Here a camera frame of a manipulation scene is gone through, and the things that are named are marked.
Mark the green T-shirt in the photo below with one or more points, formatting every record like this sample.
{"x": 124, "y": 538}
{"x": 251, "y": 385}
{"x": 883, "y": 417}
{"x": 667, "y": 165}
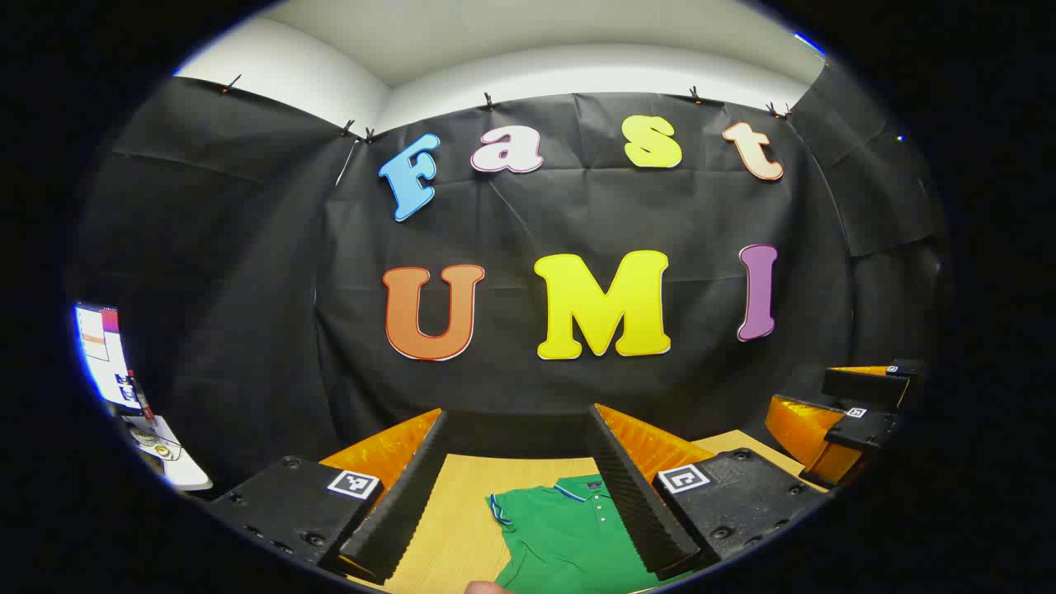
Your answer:
{"x": 561, "y": 536}

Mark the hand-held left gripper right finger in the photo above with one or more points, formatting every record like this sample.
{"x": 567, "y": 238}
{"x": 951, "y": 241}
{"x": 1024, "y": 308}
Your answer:
{"x": 635, "y": 503}

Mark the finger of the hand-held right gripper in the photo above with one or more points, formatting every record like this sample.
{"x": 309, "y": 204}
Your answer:
{"x": 866, "y": 386}
{"x": 862, "y": 429}

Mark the computer monitor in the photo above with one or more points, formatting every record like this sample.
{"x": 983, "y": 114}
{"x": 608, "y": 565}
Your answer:
{"x": 99, "y": 355}

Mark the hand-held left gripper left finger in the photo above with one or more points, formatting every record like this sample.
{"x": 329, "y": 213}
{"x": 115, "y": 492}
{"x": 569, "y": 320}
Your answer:
{"x": 404, "y": 503}

